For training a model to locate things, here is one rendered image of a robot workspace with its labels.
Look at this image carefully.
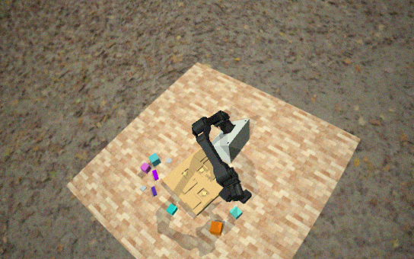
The teal cube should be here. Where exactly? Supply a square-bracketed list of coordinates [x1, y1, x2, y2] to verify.
[148, 153, 161, 166]

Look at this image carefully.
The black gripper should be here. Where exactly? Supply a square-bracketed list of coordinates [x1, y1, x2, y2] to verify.
[239, 190, 252, 204]

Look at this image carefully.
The cyan cube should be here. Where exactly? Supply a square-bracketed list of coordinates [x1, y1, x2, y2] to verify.
[167, 204, 178, 216]

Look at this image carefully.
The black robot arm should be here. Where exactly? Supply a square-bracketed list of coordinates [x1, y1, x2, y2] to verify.
[192, 110, 245, 202]

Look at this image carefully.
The orange-brown block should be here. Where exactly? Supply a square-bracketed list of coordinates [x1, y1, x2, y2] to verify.
[210, 221, 223, 235]

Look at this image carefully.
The teal square block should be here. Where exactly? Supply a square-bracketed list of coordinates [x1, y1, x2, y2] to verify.
[229, 206, 243, 219]

